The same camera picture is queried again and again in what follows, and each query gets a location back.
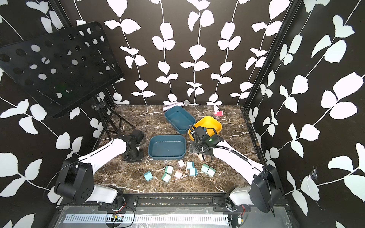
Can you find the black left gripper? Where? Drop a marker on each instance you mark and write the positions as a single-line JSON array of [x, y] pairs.
[[139, 158]]

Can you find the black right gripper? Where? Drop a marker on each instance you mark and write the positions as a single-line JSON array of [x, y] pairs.
[[194, 149]]

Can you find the blue plug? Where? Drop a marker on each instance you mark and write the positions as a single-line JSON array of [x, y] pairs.
[[190, 165], [148, 176], [193, 172]]

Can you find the yellow storage box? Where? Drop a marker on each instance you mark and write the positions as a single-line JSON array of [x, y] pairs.
[[209, 123]]

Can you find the teal storage box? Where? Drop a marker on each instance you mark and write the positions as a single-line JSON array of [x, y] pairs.
[[179, 119], [167, 147]]

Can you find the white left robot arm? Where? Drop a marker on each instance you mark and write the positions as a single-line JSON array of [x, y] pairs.
[[75, 180]]

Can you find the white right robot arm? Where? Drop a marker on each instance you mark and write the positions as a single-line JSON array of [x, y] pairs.
[[265, 187]]

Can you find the green plug right inner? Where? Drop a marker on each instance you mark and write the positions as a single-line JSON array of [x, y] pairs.
[[205, 168]]

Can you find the green plug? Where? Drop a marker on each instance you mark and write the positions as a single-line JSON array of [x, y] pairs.
[[211, 172], [166, 177], [205, 168], [169, 169]]

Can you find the green plug right outer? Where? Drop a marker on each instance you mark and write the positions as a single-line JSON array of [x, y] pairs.
[[211, 172]]

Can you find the green plug upper left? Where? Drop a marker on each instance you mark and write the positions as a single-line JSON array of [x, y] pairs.
[[169, 169]]

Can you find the small pink red toy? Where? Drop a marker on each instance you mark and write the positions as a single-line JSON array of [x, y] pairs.
[[219, 113]]

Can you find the black tripod stand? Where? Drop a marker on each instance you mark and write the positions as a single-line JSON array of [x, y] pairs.
[[108, 125]]

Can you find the green plug lower left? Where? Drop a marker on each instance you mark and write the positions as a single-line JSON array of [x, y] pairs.
[[166, 177]]

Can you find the pink glitter microphone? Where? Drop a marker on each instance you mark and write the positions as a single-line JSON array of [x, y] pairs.
[[181, 104]]

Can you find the black perforated music stand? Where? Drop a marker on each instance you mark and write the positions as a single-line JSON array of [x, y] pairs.
[[64, 69]]

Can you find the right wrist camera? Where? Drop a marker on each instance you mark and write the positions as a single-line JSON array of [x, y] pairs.
[[200, 135]]

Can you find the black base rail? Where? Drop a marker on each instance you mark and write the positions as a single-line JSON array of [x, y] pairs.
[[216, 201]]

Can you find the white slotted cable duct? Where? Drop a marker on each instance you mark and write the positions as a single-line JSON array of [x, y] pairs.
[[127, 219]]

